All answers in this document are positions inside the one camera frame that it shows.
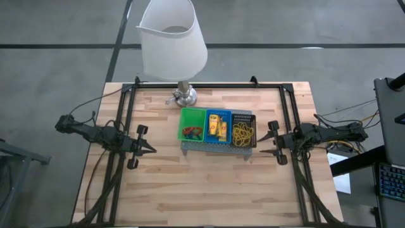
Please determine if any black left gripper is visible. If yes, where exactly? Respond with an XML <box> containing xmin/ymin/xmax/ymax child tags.
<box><xmin>125</xmin><ymin>124</ymin><xmax>158</xmax><ymax>170</ymax></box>

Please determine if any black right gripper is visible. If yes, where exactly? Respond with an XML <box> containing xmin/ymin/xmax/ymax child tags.
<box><xmin>256</xmin><ymin>120</ymin><xmax>295</xmax><ymax>166</ymax></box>

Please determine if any yellow rubber band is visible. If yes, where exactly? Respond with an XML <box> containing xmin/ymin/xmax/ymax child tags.
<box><xmin>240</xmin><ymin>132</ymin><xmax>254</xmax><ymax>148</ymax></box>
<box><xmin>232</xmin><ymin>122</ymin><xmax>247</xmax><ymax>137</ymax></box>
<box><xmin>234</xmin><ymin>126</ymin><xmax>252</xmax><ymax>144</ymax></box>
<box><xmin>232</xmin><ymin>132</ymin><xmax>247</xmax><ymax>148</ymax></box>
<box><xmin>239</xmin><ymin>122</ymin><xmax>254</xmax><ymax>137</ymax></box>

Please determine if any black plastic basket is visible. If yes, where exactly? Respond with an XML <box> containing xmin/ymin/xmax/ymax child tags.
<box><xmin>230</xmin><ymin>113</ymin><xmax>258</xmax><ymax>149</ymax></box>

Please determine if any green plastic basket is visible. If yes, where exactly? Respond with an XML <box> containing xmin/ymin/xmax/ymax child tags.
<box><xmin>177</xmin><ymin>107</ymin><xmax>208</xmax><ymax>143</ymax></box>

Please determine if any grey perforated metal riser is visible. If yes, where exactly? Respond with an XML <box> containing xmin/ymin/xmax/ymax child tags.
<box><xmin>180</xmin><ymin>106</ymin><xmax>254</xmax><ymax>162</ymax></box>

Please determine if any blue plastic basket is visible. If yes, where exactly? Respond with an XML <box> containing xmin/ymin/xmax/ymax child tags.
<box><xmin>203</xmin><ymin>108</ymin><xmax>234</xmax><ymax>145</ymax></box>

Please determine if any black desk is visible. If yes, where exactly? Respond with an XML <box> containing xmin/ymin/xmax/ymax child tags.
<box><xmin>330</xmin><ymin>145</ymin><xmax>405</xmax><ymax>228</ymax></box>

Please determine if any white paper sheet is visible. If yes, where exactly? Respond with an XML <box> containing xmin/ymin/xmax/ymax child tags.
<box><xmin>327</xmin><ymin>151</ymin><xmax>352</xmax><ymax>194</ymax></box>

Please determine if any white shade table lamp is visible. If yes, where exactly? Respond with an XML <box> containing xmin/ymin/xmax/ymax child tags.
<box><xmin>135</xmin><ymin>0</ymin><xmax>209</xmax><ymax>110</ymax></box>

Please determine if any grey metal stand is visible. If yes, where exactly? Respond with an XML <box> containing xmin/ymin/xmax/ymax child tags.
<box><xmin>0</xmin><ymin>138</ymin><xmax>51</xmax><ymax>228</ymax></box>

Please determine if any black backlit keyboard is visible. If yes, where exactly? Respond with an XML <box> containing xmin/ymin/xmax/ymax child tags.
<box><xmin>377</xmin><ymin>161</ymin><xmax>405</xmax><ymax>203</ymax></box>

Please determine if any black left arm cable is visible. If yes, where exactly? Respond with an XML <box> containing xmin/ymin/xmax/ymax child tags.
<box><xmin>68</xmin><ymin>87</ymin><xmax>127</xmax><ymax>134</ymax></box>

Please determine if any yellow cable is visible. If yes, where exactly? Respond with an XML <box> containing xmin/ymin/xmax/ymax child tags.
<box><xmin>328</xmin><ymin>139</ymin><xmax>361</xmax><ymax>153</ymax></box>

